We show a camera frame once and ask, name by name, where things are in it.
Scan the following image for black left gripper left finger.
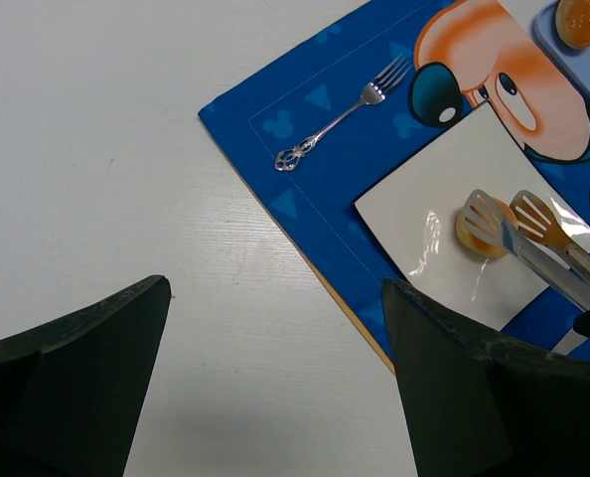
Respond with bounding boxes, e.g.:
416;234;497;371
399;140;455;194
0;275;171;476

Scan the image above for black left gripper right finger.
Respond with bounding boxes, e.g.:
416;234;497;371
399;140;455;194
382;279;590;476

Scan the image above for metal serving tongs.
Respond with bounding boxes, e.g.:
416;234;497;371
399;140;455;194
462;190;590;311

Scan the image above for small round bun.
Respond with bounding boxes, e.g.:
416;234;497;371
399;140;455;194
554;0;590;50
455;199;518;259

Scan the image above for white square plate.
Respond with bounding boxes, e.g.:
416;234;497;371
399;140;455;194
355;103;590;331

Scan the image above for light blue tray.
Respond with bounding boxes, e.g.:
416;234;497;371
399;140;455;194
532;1;590;100

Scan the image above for silver fork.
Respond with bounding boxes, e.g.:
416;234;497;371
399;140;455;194
274;55;412;172

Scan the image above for blue cartoon placemat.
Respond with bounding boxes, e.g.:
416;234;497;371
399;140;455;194
199;1;590;361

